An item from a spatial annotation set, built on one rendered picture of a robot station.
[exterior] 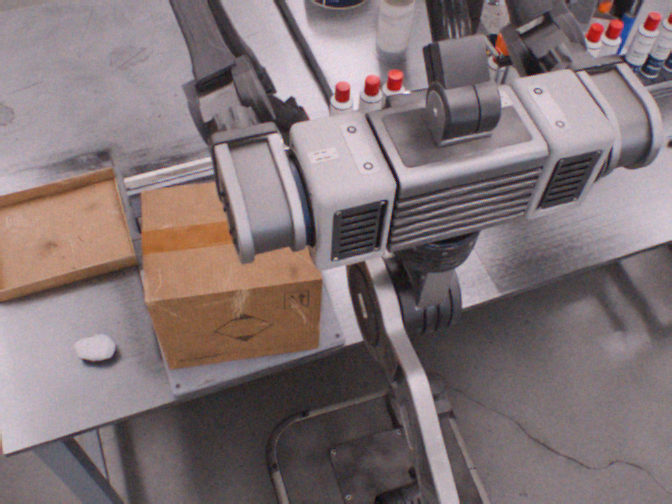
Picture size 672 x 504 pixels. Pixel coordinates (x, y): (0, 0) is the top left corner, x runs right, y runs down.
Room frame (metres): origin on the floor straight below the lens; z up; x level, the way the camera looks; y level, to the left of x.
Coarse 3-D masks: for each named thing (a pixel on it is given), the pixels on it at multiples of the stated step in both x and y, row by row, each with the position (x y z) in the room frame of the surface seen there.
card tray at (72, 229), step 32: (32, 192) 0.99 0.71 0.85; (64, 192) 1.01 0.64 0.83; (96, 192) 1.01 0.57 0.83; (0, 224) 0.90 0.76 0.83; (32, 224) 0.91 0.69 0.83; (64, 224) 0.92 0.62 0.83; (96, 224) 0.92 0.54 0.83; (0, 256) 0.82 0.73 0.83; (32, 256) 0.83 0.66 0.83; (64, 256) 0.83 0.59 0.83; (96, 256) 0.84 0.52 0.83; (128, 256) 0.82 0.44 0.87; (0, 288) 0.74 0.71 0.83; (32, 288) 0.74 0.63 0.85
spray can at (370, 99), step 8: (368, 80) 1.18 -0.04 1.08; (376, 80) 1.18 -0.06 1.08; (368, 88) 1.17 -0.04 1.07; (376, 88) 1.17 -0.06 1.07; (360, 96) 1.17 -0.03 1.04; (368, 96) 1.17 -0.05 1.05; (376, 96) 1.17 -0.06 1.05; (360, 104) 1.17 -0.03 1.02; (368, 104) 1.16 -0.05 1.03; (376, 104) 1.16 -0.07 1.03
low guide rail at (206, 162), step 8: (200, 160) 1.06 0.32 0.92; (208, 160) 1.07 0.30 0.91; (168, 168) 1.03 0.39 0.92; (176, 168) 1.04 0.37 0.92; (184, 168) 1.04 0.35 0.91; (192, 168) 1.05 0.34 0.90; (200, 168) 1.05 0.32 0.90; (136, 176) 1.01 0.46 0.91; (144, 176) 1.01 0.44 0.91; (152, 176) 1.01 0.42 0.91; (160, 176) 1.02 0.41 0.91; (168, 176) 1.02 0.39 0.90; (128, 184) 0.99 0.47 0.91; (136, 184) 1.00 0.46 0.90
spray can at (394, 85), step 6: (390, 72) 1.21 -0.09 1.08; (396, 72) 1.21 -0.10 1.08; (390, 78) 1.19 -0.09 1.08; (396, 78) 1.19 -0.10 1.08; (402, 78) 1.20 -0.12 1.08; (384, 84) 1.22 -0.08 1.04; (390, 84) 1.19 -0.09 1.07; (396, 84) 1.19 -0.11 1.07; (384, 90) 1.20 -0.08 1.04; (390, 90) 1.19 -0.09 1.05; (396, 90) 1.19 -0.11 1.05; (402, 90) 1.20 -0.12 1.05; (384, 96) 1.19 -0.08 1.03
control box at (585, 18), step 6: (582, 0) 1.17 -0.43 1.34; (588, 0) 1.17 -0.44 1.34; (594, 0) 1.17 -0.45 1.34; (576, 6) 1.17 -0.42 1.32; (582, 6) 1.17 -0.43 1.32; (588, 6) 1.17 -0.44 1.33; (594, 6) 1.17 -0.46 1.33; (576, 12) 1.17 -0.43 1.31; (582, 12) 1.17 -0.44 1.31; (588, 12) 1.17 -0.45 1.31; (576, 18) 1.17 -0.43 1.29; (582, 18) 1.17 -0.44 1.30; (588, 18) 1.17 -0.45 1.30
